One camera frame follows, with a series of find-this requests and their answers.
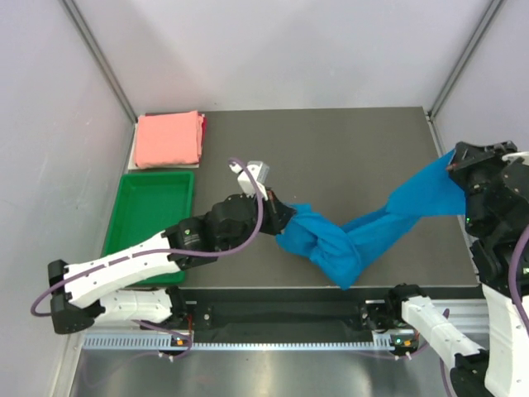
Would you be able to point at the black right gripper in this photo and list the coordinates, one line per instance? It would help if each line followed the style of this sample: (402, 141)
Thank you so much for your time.
(465, 155)

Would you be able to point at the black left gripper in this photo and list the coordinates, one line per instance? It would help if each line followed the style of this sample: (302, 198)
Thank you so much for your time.
(278, 214)

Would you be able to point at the blue t shirt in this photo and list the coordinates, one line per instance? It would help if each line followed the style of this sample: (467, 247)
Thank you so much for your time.
(343, 252)

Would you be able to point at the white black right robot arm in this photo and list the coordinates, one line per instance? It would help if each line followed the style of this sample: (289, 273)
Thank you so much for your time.
(494, 179)

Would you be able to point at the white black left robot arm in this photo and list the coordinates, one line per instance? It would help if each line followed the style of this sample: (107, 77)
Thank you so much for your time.
(100, 291)

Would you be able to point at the folded magenta t shirt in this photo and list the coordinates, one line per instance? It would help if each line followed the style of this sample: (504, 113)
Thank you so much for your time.
(201, 136)

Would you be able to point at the green plastic tray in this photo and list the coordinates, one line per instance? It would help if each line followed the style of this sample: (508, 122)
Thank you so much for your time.
(147, 203)

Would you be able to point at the folded pink t shirt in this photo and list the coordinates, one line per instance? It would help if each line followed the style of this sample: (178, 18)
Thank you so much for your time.
(167, 139)

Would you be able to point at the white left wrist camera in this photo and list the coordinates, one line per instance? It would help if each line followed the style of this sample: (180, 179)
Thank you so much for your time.
(250, 177)

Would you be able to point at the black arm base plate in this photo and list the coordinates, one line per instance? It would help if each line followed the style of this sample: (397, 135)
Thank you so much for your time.
(286, 315)

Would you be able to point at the aluminium frame rail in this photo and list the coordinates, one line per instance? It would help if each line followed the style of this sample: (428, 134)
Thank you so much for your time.
(468, 315)

